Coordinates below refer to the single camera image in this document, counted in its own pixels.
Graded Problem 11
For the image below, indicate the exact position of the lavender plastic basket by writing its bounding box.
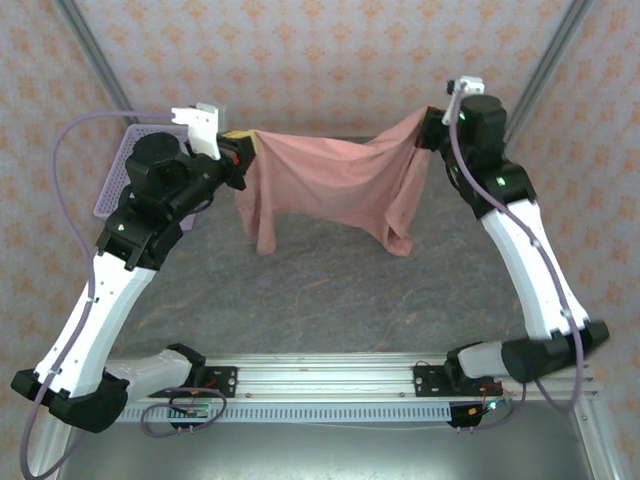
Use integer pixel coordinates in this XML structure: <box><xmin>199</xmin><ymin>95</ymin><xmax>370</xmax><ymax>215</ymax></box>
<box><xmin>93</xmin><ymin>123</ymin><xmax>201</xmax><ymax>232</ymax></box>

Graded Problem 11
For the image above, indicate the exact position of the aluminium frame strut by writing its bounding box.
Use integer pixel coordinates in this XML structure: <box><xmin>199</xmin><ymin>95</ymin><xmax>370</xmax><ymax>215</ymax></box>
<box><xmin>573</xmin><ymin>394</ymin><xmax>624</xmax><ymax>480</ymax></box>

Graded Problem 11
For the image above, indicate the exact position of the grey metal sheet panel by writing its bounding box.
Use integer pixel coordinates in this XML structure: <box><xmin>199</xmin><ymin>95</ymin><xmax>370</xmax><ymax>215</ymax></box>
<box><xmin>57</xmin><ymin>422</ymin><xmax>599</xmax><ymax>480</ymax></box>

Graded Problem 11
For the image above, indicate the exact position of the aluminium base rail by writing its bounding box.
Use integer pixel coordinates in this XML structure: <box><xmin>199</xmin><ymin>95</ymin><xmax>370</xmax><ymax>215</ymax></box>
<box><xmin>107</xmin><ymin>352</ymin><xmax>601</xmax><ymax>401</ymax></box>

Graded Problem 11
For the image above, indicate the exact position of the small circuit board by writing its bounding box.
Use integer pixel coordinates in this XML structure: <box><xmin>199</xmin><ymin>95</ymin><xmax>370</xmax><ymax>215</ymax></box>
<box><xmin>169</xmin><ymin>402</ymin><xmax>211</xmax><ymax>420</ymax></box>
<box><xmin>467</xmin><ymin>398</ymin><xmax>507</xmax><ymax>417</ymax></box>

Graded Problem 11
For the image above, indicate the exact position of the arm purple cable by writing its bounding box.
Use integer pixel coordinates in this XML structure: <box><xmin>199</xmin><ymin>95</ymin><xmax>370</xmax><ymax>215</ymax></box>
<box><xmin>18</xmin><ymin>109</ymin><xmax>227</xmax><ymax>479</ymax></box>
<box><xmin>448</xmin><ymin>99</ymin><xmax>587</xmax><ymax>432</ymax></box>

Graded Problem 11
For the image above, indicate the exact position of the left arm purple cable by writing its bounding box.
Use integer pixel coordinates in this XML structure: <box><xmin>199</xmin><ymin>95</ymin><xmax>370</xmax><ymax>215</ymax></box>
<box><xmin>18</xmin><ymin>109</ymin><xmax>227</xmax><ymax>479</ymax></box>

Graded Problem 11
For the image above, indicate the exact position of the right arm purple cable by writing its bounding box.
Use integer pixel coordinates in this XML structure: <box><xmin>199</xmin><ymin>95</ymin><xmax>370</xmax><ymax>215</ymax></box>
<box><xmin>448</xmin><ymin>99</ymin><xmax>587</xmax><ymax>432</ymax></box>

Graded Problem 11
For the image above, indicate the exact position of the aluminium frame post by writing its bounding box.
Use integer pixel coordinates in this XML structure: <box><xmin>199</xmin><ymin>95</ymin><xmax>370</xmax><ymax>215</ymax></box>
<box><xmin>52</xmin><ymin>0</ymin><xmax>134</xmax><ymax>114</ymax></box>
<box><xmin>504</xmin><ymin>0</ymin><xmax>599</xmax><ymax>146</ymax></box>

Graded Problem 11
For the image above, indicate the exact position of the white slotted cable duct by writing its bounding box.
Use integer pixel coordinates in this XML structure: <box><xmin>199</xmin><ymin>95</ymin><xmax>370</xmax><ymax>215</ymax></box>
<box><xmin>119</xmin><ymin>403</ymin><xmax>454</xmax><ymax>424</ymax></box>

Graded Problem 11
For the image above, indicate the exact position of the pink t-shirt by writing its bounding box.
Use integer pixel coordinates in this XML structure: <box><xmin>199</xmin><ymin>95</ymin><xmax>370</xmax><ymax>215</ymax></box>
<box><xmin>234</xmin><ymin>104</ymin><xmax>436</xmax><ymax>259</ymax></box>

